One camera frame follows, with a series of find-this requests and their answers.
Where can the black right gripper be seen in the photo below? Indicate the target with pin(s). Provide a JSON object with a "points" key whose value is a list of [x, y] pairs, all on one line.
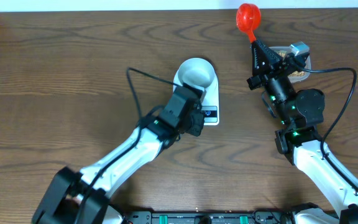
{"points": [[258, 66]]}

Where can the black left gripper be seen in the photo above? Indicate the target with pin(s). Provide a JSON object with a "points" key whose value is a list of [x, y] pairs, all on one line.
{"points": [[197, 117]]}

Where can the red plastic scoop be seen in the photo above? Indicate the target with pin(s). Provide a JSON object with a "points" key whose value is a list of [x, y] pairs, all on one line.
{"points": [[248, 18]]}

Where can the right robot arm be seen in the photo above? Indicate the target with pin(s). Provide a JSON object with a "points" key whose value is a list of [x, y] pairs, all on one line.
{"points": [[299, 141]]}

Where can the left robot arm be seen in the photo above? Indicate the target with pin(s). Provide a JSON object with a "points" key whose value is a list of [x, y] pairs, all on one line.
{"points": [[84, 196]]}

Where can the grey-green plastic bowl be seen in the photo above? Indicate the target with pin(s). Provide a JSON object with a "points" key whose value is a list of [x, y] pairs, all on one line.
{"points": [[199, 72]]}

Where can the white digital kitchen scale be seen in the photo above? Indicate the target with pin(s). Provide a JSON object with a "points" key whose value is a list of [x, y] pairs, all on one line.
{"points": [[209, 102]]}

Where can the pile of soybeans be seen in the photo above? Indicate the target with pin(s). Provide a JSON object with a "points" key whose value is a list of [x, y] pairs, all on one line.
{"points": [[294, 74]]}

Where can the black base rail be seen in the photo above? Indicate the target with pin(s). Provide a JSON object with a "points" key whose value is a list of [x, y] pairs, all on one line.
{"points": [[210, 217]]}

